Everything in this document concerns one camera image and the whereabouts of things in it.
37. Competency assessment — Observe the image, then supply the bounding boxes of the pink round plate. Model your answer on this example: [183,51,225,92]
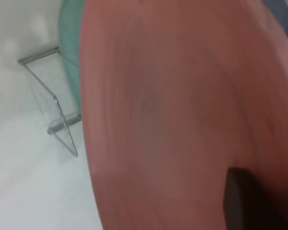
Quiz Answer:
[78,0,288,230]

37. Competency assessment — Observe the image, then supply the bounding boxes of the green round plate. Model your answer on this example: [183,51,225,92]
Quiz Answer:
[59,0,84,120]

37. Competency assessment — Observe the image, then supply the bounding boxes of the silver wire plate rack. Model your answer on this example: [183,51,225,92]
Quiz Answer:
[18,46,84,158]

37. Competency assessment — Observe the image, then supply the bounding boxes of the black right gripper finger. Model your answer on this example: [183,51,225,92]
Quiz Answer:
[222,167,279,230]

